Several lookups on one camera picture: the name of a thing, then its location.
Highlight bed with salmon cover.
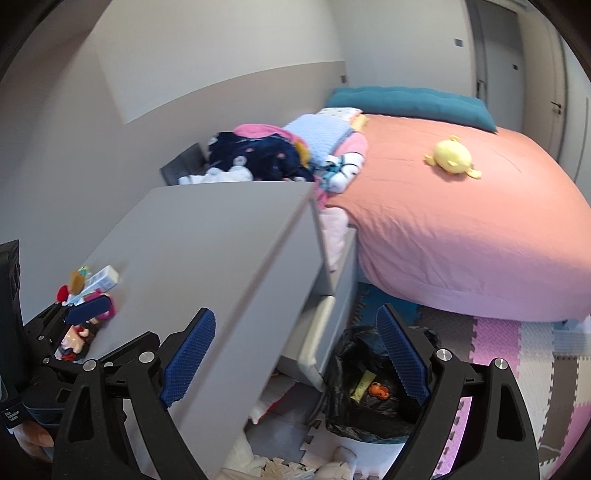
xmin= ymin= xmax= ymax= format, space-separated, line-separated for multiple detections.
xmin=318 ymin=113 xmax=591 ymax=324

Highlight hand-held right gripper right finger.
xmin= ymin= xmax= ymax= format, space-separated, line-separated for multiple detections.
xmin=375 ymin=304 xmax=541 ymax=480

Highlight pink folded cloth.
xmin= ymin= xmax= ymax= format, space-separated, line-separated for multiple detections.
xmin=332 ymin=131 xmax=370 ymax=163

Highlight grey desk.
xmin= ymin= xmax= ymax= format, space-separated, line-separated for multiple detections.
xmin=78 ymin=180 xmax=334 ymax=480

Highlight pink grey foam puzzle mat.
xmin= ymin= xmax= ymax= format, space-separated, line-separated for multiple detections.
xmin=222 ymin=281 xmax=591 ymax=480

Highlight small doll figure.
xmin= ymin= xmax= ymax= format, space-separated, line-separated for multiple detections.
xmin=58 ymin=323 xmax=99 ymax=361

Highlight white crumpled papers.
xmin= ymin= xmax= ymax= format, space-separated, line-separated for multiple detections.
xmin=222 ymin=434 xmax=324 ymax=480

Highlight black trash bag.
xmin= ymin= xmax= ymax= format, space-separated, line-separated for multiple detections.
xmin=323 ymin=323 xmax=439 ymax=444

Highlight person's left hand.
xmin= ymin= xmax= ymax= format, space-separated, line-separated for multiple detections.
xmin=9 ymin=418 xmax=55 ymax=462

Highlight white small box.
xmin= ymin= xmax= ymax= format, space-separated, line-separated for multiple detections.
xmin=90 ymin=265 xmax=120 ymax=291

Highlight yellow wrapper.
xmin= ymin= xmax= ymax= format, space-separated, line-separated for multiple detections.
xmin=351 ymin=371 xmax=372 ymax=401

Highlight white dotted pillow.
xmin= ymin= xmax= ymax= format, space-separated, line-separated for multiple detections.
xmin=316 ymin=107 xmax=363 ymax=121

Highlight beige wardrobe door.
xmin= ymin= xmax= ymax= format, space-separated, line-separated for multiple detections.
xmin=524 ymin=28 xmax=568 ymax=158

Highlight pale pink cloth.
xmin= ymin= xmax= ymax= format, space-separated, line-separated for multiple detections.
xmin=318 ymin=208 xmax=349 ymax=271

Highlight navy patterned blanket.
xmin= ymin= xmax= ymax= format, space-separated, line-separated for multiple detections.
xmin=206 ymin=131 xmax=317 ymax=183

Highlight yellow green blue toy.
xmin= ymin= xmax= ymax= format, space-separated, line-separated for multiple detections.
xmin=69 ymin=267 xmax=93 ymax=292

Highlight light blue knitted blanket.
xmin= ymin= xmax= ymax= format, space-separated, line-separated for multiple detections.
xmin=283 ymin=114 xmax=354 ymax=164

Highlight white rolled cloth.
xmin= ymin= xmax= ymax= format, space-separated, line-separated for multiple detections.
xmin=318 ymin=152 xmax=365 ymax=195

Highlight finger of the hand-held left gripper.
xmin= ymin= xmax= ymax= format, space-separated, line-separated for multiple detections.
xmin=39 ymin=355 xmax=88 ymax=384
xmin=23 ymin=295 xmax=114 ymax=337

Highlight grey room door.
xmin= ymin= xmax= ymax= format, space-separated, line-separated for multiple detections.
xmin=475 ymin=0 xmax=527 ymax=112

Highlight grey drawer cabinet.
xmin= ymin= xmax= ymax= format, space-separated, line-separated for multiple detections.
xmin=277 ymin=226 xmax=358 ymax=393

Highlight yellow plush toy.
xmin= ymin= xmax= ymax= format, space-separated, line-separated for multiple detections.
xmin=424 ymin=135 xmax=482 ymax=181

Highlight teal long pillow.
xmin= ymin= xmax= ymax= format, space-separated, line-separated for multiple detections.
xmin=323 ymin=87 xmax=498 ymax=134

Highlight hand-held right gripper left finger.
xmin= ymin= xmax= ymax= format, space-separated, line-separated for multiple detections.
xmin=51 ymin=307 xmax=218 ymax=480

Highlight pink plastic toy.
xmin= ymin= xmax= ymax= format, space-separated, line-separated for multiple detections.
xmin=83 ymin=288 xmax=115 ymax=320

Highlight white plush cloth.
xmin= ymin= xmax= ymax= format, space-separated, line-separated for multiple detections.
xmin=178 ymin=166 xmax=254 ymax=186

